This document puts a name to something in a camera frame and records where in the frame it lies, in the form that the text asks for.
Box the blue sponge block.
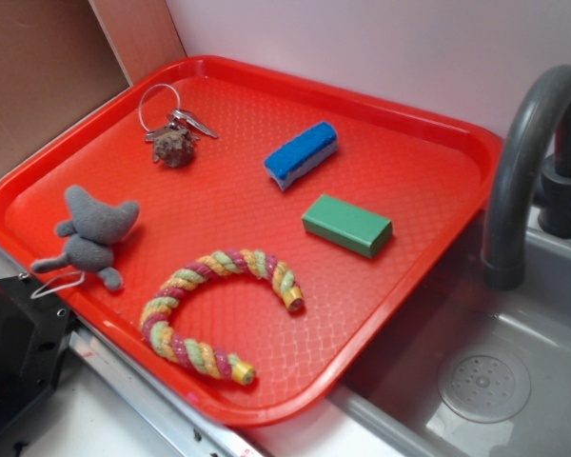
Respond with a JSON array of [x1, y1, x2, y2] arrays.
[[264, 122, 338, 191]]

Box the green rectangular block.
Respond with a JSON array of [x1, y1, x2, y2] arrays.
[[302, 194, 393, 259]]

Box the red plastic tray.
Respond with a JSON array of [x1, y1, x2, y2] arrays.
[[0, 56, 502, 427]]

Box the grey plush elephant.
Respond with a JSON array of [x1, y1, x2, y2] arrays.
[[31, 185, 140, 292]]

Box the grey plastic sink basin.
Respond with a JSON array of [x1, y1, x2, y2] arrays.
[[327, 204, 571, 457]]

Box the grey toy faucet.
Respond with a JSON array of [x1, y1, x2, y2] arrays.
[[482, 65, 571, 290]]

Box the brown cardboard panel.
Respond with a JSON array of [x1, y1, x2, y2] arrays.
[[0, 1, 186, 179]]

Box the brown rough pom keychain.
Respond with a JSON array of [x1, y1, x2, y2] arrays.
[[152, 128, 196, 169]]

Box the metal keys on ring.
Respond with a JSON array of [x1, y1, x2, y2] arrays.
[[137, 83, 219, 143]]

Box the multicolour twisted rope toy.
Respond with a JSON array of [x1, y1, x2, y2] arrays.
[[139, 249, 305, 386]]

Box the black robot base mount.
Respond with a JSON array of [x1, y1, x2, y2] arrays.
[[0, 276, 73, 439]]

